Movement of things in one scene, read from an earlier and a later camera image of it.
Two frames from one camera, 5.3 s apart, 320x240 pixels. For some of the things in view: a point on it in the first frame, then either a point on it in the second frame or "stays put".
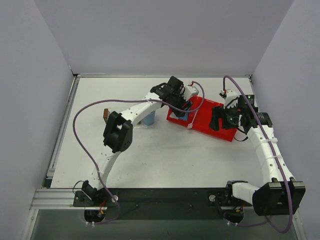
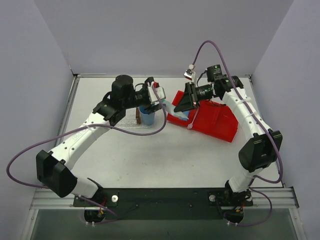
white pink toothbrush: [190, 125] stays put
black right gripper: [222, 118] to [191, 93]
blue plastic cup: [149, 120] stays put
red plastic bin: [198, 117] stays put
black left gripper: [180, 107] to [152, 108]
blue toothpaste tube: [185, 117] stays put
